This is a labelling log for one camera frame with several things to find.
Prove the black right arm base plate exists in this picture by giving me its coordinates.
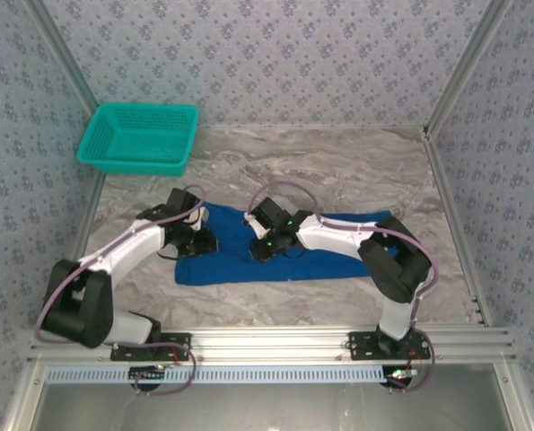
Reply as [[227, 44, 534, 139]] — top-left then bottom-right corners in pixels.
[[348, 330, 432, 361]]

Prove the grey metal panel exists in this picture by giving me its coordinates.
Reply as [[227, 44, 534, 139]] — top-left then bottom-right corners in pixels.
[[4, 361, 534, 431]]

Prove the aluminium table side rail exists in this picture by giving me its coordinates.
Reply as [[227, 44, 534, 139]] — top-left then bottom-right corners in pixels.
[[46, 172, 109, 331], [423, 129, 492, 327]]

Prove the aluminium upright frame post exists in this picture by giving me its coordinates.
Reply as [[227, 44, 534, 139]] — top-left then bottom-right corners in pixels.
[[423, 0, 517, 140], [23, 0, 109, 179]]

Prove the long aluminium mounting rail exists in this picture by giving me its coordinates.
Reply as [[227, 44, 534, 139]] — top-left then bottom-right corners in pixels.
[[28, 327, 517, 363]]

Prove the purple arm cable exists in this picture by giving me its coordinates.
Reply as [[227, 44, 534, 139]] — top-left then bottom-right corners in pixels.
[[247, 180, 439, 394], [32, 182, 207, 397]]

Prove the small black controller board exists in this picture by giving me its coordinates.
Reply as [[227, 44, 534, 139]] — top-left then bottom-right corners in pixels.
[[385, 365, 418, 388], [128, 365, 167, 383]]

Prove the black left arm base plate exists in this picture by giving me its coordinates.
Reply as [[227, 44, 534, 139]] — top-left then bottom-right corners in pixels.
[[109, 331, 192, 362]]

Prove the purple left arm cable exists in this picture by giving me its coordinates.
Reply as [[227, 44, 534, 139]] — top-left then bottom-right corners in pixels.
[[32, 182, 207, 397]]

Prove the blue printed t-shirt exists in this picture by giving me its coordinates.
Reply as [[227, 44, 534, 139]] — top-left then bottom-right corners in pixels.
[[174, 200, 393, 287]]

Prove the slotted pale cable duct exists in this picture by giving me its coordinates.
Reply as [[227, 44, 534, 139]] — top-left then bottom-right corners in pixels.
[[46, 364, 393, 385]]

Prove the teal plastic basket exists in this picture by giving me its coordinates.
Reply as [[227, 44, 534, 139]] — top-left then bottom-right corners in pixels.
[[76, 102, 200, 178]]

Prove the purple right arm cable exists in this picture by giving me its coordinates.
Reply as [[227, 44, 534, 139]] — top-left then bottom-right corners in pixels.
[[247, 180, 439, 394]]

